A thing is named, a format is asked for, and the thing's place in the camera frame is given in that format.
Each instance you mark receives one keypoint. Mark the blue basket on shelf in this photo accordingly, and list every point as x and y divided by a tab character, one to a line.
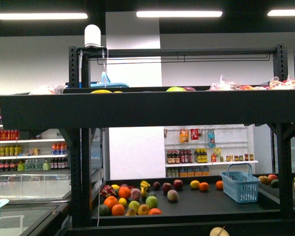
106	83
241	186

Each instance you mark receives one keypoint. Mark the large orange upper left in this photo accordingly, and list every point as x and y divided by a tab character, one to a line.
124	192

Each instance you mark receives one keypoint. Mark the green mango top shelf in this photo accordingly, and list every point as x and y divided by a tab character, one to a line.
174	89

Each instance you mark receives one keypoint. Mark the pale pear front edge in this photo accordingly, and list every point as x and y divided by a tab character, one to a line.
218	231

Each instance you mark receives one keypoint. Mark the red apple on shelf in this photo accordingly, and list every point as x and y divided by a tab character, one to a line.
178	184

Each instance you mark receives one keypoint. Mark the green apple on shelf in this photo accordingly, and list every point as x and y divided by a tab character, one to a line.
152	202

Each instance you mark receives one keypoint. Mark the orange fruit front left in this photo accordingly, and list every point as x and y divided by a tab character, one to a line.
118	210

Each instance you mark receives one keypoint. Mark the bagged fruit top right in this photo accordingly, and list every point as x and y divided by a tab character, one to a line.
273	84

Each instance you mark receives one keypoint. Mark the yellow starfruit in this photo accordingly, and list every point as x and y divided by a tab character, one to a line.
144	185

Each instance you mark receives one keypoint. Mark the blue basket on top shelf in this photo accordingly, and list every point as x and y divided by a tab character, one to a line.
106	83

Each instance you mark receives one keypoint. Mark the peach on shelf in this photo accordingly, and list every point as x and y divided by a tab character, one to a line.
172	195

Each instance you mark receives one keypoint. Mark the pink dragon fruit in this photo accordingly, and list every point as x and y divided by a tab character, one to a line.
107	191

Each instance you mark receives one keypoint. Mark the white dome camera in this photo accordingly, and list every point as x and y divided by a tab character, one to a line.
92	36

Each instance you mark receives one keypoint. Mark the dark avocado front left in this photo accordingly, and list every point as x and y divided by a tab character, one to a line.
103	210

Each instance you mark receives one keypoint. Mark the orange near blue basket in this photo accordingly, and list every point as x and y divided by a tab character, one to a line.
219	185

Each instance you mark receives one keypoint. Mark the orange beside lemon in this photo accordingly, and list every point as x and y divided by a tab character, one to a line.
204	186

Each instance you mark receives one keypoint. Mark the white grocery shelf right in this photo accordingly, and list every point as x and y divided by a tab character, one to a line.
207	150

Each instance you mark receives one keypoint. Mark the black metal display shelf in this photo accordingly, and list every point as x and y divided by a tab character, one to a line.
77	112

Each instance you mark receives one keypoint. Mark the yellow lemon back shelf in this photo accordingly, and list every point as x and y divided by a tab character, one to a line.
194	184

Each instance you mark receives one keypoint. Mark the glass freezer chest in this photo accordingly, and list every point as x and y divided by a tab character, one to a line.
38	202

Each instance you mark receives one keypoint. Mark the white drinks shelf left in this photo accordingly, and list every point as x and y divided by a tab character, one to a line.
46	151

